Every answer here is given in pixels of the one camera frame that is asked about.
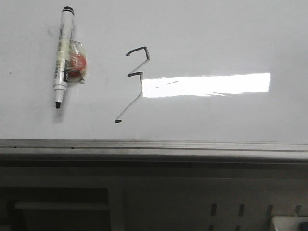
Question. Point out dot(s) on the red magnet taped to marker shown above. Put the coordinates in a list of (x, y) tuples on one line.
[(77, 67)]

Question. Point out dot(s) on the white black whiteboard marker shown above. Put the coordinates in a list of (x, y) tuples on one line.
[(63, 55)]

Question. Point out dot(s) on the white whiteboard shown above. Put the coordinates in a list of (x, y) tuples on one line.
[(205, 70)]

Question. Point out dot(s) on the grey perforated panel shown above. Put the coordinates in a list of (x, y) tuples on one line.
[(212, 204)]

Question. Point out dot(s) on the white tray bottom right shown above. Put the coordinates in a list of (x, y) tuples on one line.
[(288, 223)]

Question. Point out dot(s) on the aluminium whiteboard frame rail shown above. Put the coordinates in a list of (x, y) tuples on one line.
[(96, 150)]

